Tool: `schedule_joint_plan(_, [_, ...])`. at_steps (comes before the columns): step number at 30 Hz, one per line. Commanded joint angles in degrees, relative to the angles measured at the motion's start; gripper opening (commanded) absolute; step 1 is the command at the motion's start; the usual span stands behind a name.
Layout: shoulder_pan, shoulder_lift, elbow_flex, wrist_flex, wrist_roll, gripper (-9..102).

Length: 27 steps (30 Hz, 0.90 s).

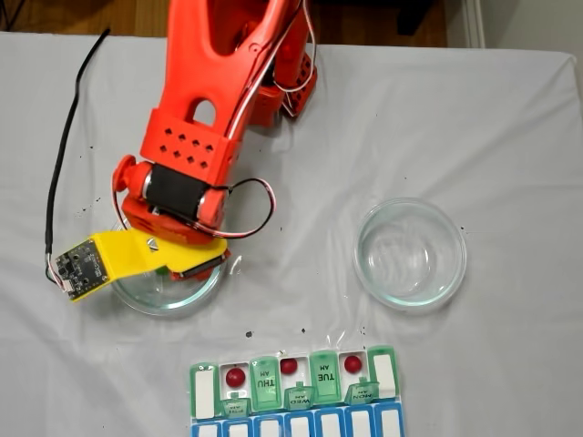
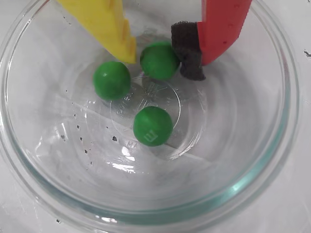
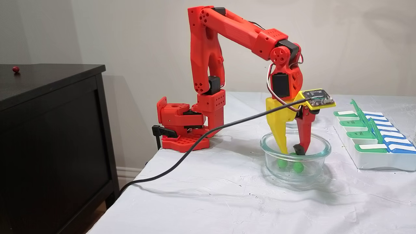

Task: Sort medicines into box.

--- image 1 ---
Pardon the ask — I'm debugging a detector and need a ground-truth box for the long red white servo cable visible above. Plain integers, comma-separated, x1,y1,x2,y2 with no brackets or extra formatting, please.
225,0,320,137

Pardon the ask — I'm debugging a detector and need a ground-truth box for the white tablecloth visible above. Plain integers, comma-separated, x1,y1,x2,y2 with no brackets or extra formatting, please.
0,30,583,437

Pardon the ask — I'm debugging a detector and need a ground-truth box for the red white black servo cable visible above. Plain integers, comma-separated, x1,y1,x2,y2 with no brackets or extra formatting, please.
212,177,279,240
111,187,128,225

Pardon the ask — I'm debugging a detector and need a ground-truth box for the small clear glass bowl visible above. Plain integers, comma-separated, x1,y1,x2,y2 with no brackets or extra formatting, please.
353,196,469,313

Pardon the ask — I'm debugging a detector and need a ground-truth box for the camera circuit board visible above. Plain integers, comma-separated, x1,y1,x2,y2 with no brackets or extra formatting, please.
54,236,113,304

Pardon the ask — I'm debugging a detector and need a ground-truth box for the weekly pill organizer box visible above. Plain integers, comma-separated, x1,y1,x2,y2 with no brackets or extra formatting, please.
188,344,407,437

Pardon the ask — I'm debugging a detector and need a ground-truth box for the large clear glass bowl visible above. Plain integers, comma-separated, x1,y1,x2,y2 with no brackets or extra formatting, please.
107,217,229,318

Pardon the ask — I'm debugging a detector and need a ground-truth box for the thick black camera cable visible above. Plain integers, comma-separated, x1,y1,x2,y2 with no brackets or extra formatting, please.
43,27,113,292

